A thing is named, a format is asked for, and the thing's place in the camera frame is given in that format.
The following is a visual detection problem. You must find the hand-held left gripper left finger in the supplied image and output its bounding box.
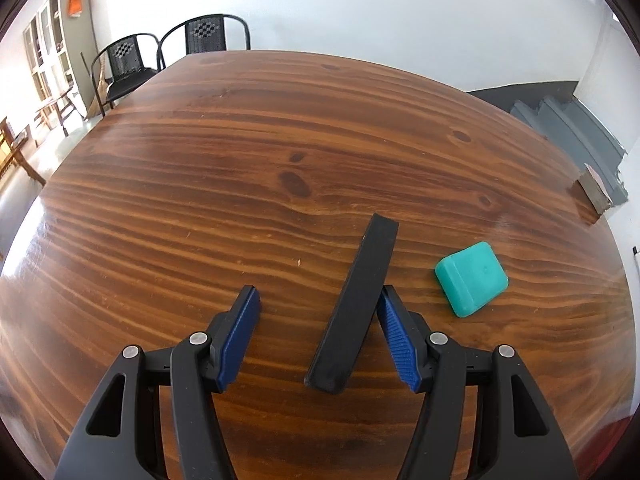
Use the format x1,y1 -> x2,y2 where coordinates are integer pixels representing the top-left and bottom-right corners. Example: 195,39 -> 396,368
52,285 -> 262,480

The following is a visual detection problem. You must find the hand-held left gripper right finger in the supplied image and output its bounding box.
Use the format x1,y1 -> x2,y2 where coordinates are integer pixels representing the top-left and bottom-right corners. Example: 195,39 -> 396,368
376,285 -> 583,480

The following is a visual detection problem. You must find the long black case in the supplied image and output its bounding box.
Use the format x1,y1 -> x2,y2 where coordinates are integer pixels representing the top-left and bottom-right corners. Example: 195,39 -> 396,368
305,213 -> 399,395

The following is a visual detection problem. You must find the wooden desktop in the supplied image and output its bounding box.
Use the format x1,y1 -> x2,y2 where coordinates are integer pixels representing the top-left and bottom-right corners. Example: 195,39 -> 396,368
0,49 -> 636,480

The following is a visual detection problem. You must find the teal plastic box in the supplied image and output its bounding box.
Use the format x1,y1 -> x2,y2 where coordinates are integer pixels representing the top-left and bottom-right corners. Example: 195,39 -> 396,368
434,241 -> 510,318

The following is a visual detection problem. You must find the grey staircase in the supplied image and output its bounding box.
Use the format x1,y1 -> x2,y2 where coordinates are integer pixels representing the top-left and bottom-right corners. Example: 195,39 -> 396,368
467,80 -> 628,206

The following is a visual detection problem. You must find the broom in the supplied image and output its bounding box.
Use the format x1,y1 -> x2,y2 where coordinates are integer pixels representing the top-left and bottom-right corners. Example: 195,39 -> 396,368
80,52 -> 113,118

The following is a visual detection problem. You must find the wooden furniture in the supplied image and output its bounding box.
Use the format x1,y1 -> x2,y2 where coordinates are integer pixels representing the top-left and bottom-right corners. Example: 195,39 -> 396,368
0,115 -> 48,191

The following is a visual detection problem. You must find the black metal chair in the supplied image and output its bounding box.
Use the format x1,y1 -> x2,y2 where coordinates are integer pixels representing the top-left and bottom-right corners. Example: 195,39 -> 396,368
90,32 -> 161,118
157,14 -> 251,73

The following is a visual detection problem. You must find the grey board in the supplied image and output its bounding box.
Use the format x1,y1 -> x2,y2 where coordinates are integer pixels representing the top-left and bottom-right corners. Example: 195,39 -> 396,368
57,0 -> 101,106

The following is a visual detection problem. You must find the white shelf cabinet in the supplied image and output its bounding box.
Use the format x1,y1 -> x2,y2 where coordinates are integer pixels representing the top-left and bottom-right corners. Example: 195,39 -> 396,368
22,0 -> 76,106

